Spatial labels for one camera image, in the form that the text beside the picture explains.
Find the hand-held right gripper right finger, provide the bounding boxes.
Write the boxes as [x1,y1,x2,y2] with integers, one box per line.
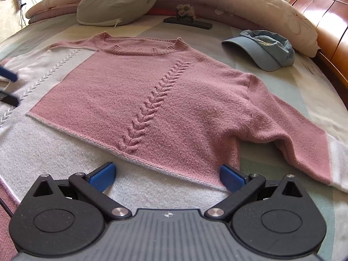
[204,164,303,221]

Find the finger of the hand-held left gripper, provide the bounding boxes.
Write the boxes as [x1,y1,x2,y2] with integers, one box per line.
[0,65,19,82]
[0,92,20,106]

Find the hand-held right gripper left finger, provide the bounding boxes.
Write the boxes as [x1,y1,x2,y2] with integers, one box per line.
[32,162,133,221]

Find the pink and white knit sweater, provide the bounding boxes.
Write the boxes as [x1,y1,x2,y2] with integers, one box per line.
[0,31,348,240]

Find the grey cat cushion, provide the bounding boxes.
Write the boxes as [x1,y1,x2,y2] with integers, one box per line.
[77,0,161,27]

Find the blue cap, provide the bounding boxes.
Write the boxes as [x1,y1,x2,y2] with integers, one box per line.
[221,29,295,72]

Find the cream floral long pillow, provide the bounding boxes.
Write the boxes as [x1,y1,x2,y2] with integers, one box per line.
[160,0,319,58]

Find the wooden headboard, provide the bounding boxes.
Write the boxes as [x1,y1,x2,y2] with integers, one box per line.
[288,0,348,98]

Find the black wall cable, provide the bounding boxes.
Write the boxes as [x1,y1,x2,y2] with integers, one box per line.
[0,0,38,29]

